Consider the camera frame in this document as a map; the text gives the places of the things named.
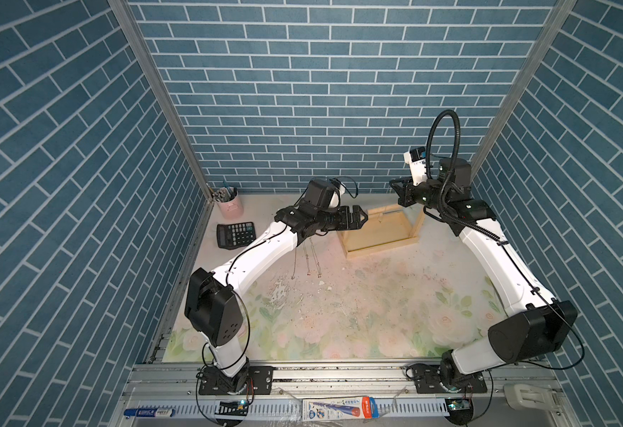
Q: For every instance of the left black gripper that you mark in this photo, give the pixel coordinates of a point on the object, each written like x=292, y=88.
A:
x=353, y=223

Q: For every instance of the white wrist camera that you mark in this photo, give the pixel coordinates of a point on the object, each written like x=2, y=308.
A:
x=418, y=165
x=340, y=188

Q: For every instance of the black desk calculator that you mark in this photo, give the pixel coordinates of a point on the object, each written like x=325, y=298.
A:
x=234, y=236

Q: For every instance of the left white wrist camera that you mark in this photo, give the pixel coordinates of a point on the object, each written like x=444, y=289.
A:
x=340, y=188

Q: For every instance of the red blue packaged box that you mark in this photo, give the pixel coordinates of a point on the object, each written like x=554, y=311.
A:
x=331, y=409

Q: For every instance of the pink pen holder cup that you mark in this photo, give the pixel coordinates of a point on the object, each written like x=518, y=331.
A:
x=232, y=209

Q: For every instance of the pens in pink cup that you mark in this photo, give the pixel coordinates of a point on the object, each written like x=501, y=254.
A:
x=224, y=194

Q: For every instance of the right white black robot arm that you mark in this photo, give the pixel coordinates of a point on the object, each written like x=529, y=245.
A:
x=537, y=322

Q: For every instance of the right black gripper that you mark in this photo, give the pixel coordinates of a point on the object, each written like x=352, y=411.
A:
x=403, y=194

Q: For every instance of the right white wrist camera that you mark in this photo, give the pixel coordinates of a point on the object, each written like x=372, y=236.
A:
x=418, y=165

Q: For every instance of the wooden jewelry display stand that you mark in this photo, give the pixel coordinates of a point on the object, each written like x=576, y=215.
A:
x=388, y=227

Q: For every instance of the white plastic bracket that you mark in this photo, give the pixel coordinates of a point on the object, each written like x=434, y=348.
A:
x=526, y=396

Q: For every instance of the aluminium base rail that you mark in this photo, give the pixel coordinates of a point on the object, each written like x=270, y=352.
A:
x=277, y=390

